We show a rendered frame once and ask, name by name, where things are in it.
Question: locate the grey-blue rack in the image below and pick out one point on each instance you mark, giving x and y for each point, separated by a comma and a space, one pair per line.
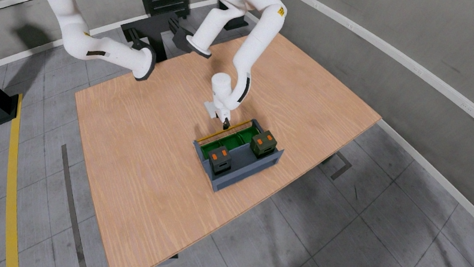
244, 164

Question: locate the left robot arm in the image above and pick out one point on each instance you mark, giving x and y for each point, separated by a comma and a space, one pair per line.
272, 19

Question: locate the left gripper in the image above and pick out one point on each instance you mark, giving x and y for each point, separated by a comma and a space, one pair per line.
224, 115

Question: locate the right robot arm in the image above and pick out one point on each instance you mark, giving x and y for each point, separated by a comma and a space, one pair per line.
78, 42

